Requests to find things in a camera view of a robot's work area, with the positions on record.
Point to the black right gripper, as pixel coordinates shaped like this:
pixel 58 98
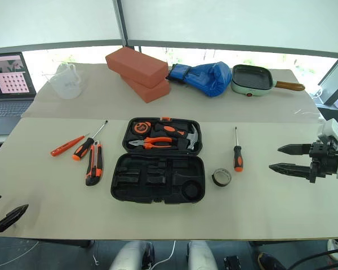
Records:
pixel 324 159

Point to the short black orange screwdriver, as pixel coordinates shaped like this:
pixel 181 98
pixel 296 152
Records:
pixel 238 157

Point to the orange voltage tester screwdriver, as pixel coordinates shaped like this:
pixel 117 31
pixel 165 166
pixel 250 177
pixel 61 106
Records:
pixel 66 146

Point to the long black orange screwdriver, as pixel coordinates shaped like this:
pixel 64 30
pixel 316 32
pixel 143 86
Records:
pixel 83 148

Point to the orange black utility knife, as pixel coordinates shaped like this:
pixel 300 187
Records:
pixel 94 166

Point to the black tool case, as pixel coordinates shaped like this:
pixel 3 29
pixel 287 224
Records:
pixel 157 180

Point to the black table foot bar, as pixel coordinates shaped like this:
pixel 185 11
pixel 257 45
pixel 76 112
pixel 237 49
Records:
pixel 73 243
pixel 284 243

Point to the black electrical tape roll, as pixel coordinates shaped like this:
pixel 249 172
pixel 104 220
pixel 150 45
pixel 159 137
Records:
pixel 217 181

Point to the dark framed monitor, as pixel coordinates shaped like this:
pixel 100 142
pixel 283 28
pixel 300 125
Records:
pixel 336 84

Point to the green electric frying pan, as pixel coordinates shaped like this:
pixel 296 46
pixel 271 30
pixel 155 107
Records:
pixel 250 78

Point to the white shoe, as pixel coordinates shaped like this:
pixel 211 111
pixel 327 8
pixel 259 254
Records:
pixel 336 250

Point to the dark sneaker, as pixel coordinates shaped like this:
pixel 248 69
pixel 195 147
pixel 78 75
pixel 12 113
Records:
pixel 267 263

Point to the blue boxing glove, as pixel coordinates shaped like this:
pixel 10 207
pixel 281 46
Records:
pixel 211 77

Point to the small black device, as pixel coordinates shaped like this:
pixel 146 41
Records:
pixel 232 263

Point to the claw hammer orange black grip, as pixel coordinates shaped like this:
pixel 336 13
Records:
pixel 171 130

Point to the grey laptop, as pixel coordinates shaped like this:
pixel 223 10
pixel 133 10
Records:
pixel 8 81

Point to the silver rounded robot leg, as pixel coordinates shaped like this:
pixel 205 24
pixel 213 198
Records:
pixel 201 257
pixel 129 257

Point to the clear plastic measuring cup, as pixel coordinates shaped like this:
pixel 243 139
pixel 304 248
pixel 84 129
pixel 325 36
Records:
pixel 66 84

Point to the red brick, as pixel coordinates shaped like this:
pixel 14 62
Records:
pixel 155 92
pixel 135 63

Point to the orange black tape measure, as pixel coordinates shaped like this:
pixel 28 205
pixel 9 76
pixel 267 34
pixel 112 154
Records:
pixel 141 128

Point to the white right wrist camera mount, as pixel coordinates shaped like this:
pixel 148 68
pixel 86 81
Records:
pixel 332 129

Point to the grey window frame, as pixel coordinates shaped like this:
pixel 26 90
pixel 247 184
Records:
pixel 119 22

